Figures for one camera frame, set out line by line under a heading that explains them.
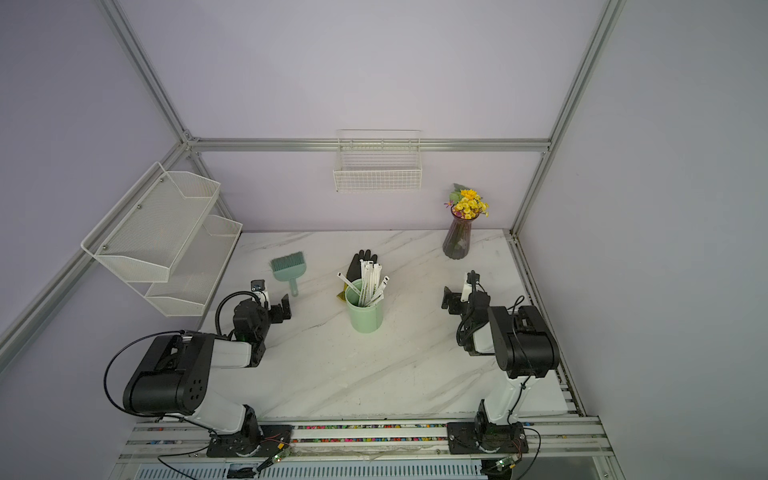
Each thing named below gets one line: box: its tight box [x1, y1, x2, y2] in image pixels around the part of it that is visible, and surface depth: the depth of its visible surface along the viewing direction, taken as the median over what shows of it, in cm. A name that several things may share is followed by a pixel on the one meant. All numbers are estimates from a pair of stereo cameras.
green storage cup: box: [345, 278, 385, 333], surface depth 92 cm
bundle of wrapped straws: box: [337, 259, 390, 307], surface depth 86 cm
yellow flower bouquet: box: [444, 183, 490, 220], surface depth 98 cm
